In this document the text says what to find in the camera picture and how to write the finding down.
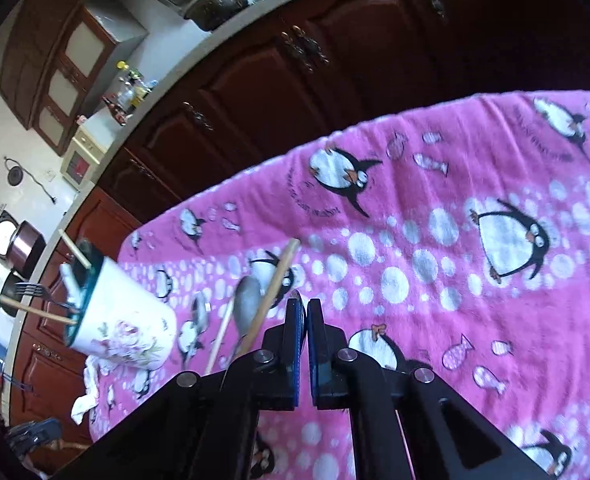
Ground grey speckled countertop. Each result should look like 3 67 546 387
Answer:
0 0 416 411

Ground light wooden chopstick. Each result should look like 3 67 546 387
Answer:
58 229 92 271
0 295 78 325
204 300 236 375

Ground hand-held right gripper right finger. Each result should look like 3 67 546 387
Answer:
308 299 550 480

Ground dark patterned cooking pot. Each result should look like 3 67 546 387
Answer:
182 0 251 31

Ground brown wooden chopstick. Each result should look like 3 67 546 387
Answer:
235 239 302 356

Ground white crumpled cloth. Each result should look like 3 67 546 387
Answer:
70 355 111 426

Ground large metal spoon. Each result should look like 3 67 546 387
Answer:
227 275 265 363

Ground black wall cable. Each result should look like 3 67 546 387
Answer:
2 156 58 206

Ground brown wooden kitchen cabinets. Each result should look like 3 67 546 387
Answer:
10 0 590 441

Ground dark red sauce bottle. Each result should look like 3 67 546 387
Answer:
102 95 128 126

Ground pink penguin printed towel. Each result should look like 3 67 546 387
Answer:
88 90 590 480

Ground white floral cup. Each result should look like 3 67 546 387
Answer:
60 255 178 368

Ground metal fork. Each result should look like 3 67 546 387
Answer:
12 282 81 313

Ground white ceramic spoon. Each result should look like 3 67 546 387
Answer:
59 262 88 306

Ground white countertop appliance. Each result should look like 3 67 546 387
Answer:
60 127 106 188

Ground dark red metal pot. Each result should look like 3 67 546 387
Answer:
8 220 46 273

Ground brown glass-front wall cabinets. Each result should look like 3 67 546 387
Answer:
0 0 148 156

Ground yellow cap bottle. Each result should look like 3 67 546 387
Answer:
116 60 136 106

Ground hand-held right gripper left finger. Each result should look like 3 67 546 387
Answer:
55 299 307 480

